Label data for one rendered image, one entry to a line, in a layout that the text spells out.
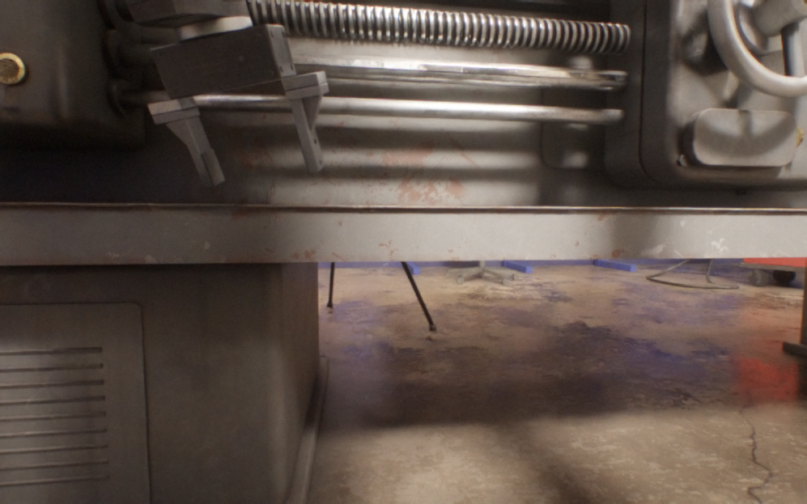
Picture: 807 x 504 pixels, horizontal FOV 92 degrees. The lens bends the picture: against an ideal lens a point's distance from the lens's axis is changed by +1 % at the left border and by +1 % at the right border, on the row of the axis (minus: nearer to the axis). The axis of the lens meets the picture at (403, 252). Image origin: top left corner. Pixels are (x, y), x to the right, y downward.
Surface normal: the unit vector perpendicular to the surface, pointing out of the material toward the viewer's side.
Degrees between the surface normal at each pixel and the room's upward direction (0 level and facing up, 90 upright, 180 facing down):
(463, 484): 0
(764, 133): 90
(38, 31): 90
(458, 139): 90
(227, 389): 90
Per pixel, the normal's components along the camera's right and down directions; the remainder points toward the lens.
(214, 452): 0.13, 0.07
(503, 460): 0.00, -1.00
